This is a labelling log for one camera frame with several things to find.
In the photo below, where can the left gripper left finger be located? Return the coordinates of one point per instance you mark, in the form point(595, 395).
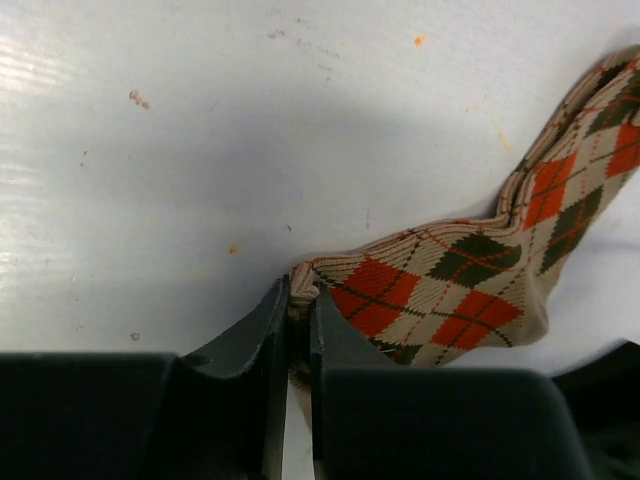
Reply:
point(236, 396)

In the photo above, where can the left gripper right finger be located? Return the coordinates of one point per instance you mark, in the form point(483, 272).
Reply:
point(347, 374)

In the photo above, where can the tan argyle sock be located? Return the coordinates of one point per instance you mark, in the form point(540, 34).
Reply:
point(427, 295)

